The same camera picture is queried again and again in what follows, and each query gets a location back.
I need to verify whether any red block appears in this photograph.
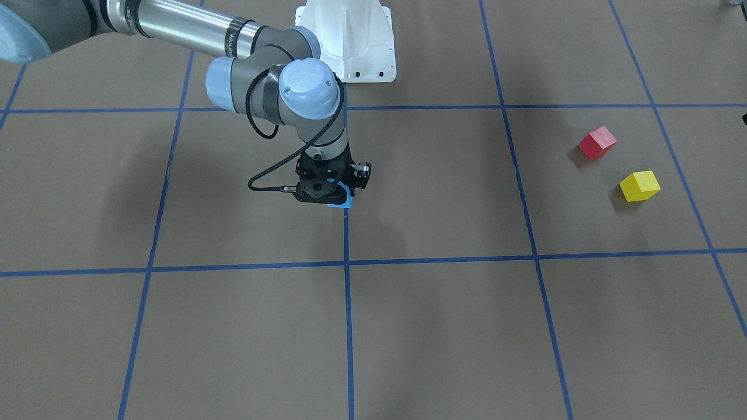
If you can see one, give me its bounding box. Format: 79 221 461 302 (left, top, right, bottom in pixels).
577 127 618 160

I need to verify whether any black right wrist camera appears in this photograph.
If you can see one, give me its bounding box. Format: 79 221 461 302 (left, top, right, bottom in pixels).
293 154 350 207

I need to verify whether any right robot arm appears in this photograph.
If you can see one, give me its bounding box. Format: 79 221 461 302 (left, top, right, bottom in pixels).
2 1 371 204

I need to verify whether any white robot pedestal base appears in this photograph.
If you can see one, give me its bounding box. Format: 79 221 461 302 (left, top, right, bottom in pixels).
295 1 397 83

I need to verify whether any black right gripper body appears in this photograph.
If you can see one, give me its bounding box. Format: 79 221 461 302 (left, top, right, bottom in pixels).
295 146 355 188

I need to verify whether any yellow block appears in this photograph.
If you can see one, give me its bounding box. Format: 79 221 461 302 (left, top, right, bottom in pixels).
619 170 661 202

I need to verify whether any brown paper table cover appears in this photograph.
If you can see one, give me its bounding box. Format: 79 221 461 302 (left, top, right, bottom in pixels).
1 1 746 419

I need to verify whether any blue block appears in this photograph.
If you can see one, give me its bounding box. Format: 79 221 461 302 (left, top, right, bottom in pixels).
326 181 353 208

